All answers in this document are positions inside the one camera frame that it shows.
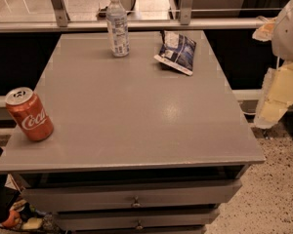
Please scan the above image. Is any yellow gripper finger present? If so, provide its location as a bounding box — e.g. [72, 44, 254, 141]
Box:
[252, 16, 276, 42]
[254, 62, 293, 129]

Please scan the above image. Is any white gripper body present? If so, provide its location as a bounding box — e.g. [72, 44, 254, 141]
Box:
[272, 0, 293, 61]

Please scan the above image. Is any clear blue-labelled plastic bottle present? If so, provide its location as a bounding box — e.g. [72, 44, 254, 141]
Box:
[105, 0, 129, 57]

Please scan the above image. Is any red coke can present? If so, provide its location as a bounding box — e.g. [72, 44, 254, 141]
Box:
[5, 87, 54, 141]

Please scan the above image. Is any blue white chip bag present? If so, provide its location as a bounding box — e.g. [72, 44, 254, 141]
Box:
[154, 30, 196, 76]

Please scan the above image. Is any grey drawer cabinet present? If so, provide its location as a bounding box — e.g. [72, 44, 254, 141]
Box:
[0, 30, 264, 234]

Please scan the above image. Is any lower grey drawer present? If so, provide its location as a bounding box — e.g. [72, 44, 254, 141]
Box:
[55, 208, 219, 230]

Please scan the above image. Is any grey drawer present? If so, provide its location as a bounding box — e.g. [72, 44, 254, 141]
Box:
[55, 208, 219, 230]
[22, 179, 242, 212]

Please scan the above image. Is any upper brass drawer knob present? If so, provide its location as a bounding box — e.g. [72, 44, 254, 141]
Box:
[131, 196, 142, 209]

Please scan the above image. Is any brass drawer knob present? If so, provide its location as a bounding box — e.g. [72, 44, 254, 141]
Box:
[135, 221, 144, 230]
[131, 196, 142, 209]

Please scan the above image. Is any lower brass drawer knob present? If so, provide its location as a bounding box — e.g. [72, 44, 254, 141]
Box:
[135, 221, 144, 230]

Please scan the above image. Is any upper grey drawer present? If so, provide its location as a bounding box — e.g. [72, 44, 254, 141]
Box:
[22, 179, 242, 212]

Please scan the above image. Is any yellow sponge on floor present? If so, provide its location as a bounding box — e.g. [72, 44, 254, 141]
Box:
[21, 217, 43, 230]

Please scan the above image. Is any right metal window post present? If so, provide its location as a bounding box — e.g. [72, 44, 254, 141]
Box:
[179, 0, 193, 25]

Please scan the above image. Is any metal window post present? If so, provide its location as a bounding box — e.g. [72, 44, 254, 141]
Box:
[179, 0, 193, 25]
[51, 0, 69, 27]

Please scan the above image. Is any left metal window post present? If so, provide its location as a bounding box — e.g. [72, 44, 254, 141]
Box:
[51, 0, 69, 27]

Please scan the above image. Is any metal window rail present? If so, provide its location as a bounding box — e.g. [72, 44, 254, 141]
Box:
[0, 18, 268, 34]

